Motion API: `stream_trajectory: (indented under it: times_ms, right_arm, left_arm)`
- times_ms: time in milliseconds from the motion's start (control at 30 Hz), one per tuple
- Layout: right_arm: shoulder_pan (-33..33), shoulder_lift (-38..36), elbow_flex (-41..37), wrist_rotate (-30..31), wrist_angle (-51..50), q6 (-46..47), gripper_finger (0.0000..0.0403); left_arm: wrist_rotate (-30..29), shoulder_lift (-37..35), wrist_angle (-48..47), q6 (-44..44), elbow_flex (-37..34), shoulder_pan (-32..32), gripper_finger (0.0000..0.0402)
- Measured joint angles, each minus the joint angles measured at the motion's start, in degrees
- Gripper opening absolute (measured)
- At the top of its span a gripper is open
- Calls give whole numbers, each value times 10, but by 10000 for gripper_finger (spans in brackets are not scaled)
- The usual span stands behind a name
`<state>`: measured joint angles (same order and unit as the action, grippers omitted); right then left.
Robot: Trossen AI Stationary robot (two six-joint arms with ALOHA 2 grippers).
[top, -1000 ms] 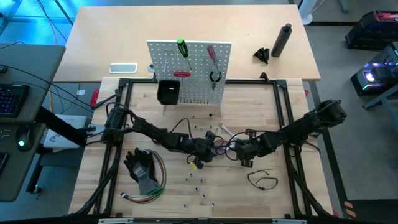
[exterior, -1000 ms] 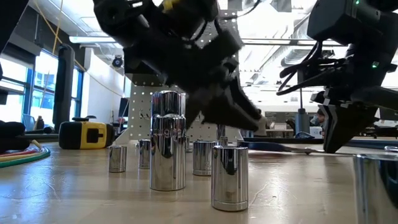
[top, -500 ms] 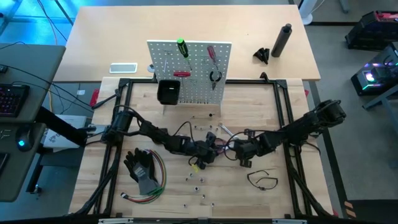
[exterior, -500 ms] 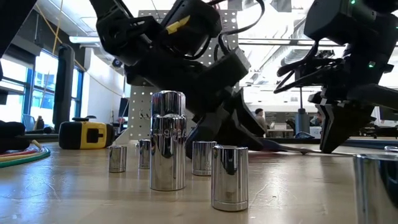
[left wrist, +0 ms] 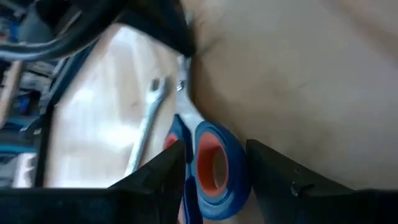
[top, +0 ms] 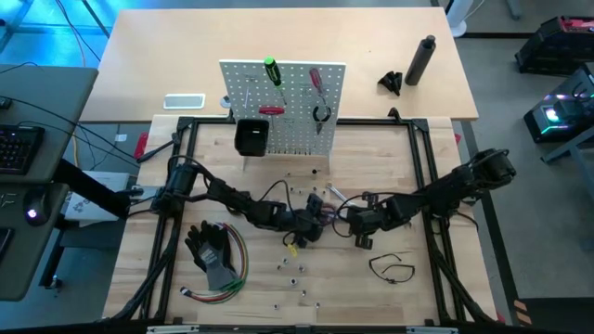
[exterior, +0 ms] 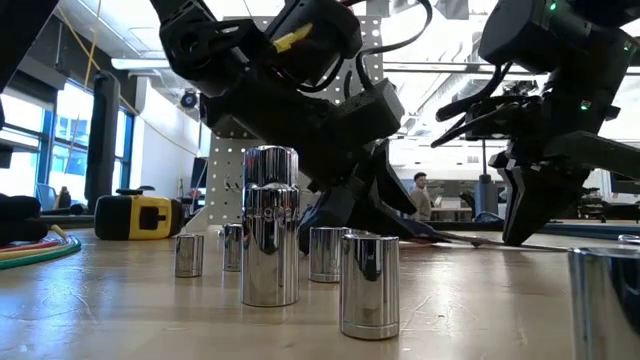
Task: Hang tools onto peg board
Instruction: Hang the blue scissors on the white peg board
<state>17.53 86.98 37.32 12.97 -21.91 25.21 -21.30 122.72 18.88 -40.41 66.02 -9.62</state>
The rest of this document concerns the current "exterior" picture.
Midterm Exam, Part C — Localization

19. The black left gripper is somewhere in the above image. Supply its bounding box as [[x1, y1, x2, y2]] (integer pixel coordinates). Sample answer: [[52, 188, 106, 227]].
[[199, 74, 452, 252]]

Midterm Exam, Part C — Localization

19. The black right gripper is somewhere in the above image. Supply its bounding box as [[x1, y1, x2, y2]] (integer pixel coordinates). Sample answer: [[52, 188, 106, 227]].
[[464, 49, 640, 247]]

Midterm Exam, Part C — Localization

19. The white metal pegboard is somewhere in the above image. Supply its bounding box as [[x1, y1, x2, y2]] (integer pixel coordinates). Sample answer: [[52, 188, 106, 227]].
[[206, 13, 387, 227]]

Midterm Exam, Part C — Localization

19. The black cylinder bottle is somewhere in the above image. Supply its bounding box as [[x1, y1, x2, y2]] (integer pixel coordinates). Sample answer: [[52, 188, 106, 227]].
[[474, 173, 500, 217]]

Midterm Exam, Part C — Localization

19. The person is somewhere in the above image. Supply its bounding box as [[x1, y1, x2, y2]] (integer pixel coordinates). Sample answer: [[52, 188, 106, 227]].
[[408, 171, 434, 223]]

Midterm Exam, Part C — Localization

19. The black computer monitor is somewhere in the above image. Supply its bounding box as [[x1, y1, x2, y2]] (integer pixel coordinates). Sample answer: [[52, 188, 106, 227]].
[[190, 155, 209, 191], [608, 172, 640, 196]]

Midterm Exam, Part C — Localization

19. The tall chrome deep socket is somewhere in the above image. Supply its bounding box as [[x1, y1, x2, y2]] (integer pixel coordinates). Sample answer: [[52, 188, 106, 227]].
[[240, 145, 302, 309]]

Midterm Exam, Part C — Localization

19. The small chrome socket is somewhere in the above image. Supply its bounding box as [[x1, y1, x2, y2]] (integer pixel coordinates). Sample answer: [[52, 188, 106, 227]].
[[222, 223, 244, 274], [174, 234, 206, 280]]

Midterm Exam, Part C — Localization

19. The yellow black tape measure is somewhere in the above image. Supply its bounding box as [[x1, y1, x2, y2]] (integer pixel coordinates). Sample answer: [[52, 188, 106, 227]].
[[94, 188, 186, 242]]

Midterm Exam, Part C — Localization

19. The black vertical pillar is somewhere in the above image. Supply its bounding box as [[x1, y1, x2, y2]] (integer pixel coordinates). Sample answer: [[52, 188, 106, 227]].
[[83, 69, 122, 212]]

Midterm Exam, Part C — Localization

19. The black grey work glove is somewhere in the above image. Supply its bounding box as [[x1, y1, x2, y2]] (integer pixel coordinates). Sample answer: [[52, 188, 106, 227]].
[[0, 193, 52, 247]]

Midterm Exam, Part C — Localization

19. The yellow cable tag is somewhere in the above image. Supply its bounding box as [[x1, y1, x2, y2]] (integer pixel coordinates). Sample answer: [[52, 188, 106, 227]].
[[271, 21, 315, 55]]

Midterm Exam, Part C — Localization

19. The black ceiling camera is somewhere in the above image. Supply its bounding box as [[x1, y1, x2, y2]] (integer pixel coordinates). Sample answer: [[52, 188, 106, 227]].
[[179, 87, 202, 111]]

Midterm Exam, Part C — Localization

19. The red cable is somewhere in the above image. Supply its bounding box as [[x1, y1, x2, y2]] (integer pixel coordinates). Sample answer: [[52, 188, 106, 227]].
[[0, 241, 66, 254]]

